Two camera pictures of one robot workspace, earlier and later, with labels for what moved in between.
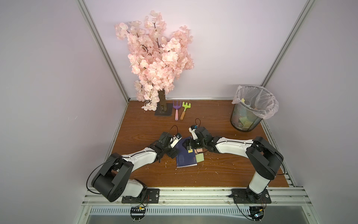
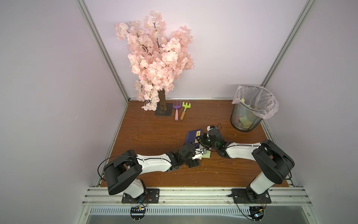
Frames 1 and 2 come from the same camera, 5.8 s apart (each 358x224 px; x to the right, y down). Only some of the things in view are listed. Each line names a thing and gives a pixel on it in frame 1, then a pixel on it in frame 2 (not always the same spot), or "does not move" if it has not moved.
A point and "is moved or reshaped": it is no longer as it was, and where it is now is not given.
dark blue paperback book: (183, 158) is moved or reshaped
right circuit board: (257, 212) does not move
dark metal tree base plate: (168, 112) does not move
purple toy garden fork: (176, 107) does not move
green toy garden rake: (186, 106) does not move
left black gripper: (173, 152) → (193, 163)
